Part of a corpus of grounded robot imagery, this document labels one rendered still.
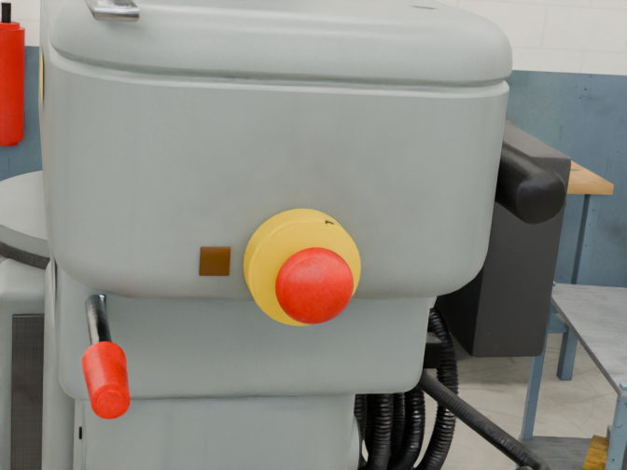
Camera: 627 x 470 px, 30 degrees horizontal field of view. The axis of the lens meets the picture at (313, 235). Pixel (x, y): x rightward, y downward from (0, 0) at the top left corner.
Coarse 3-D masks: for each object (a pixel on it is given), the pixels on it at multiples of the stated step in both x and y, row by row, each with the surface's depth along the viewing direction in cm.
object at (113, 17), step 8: (88, 0) 53; (96, 0) 52; (104, 0) 52; (112, 0) 52; (120, 0) 52; (128, 0) 53; (96, 8) 50; (104, 8) 50; (112, 8) 50; (120, 8) 50; (128, 8) 51; (136, 8) 51; (96, 16) 50; (104, 16) 50; (112, 16) 50; (120, 16) 51; (128, 16) 51; (136, 16) 51
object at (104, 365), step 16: (96, 304) 69; (96, 320) 67; (96, 336) 65; (96, 352) 61; (112, 352) 61; (96, 368) 60; (112, 368) 59; (96, 384) 58; (112, 384) 58; (128, 384) 59; (96, 400) 58; (112, 400) 58; (128, 400) 58; (112, 416) 58
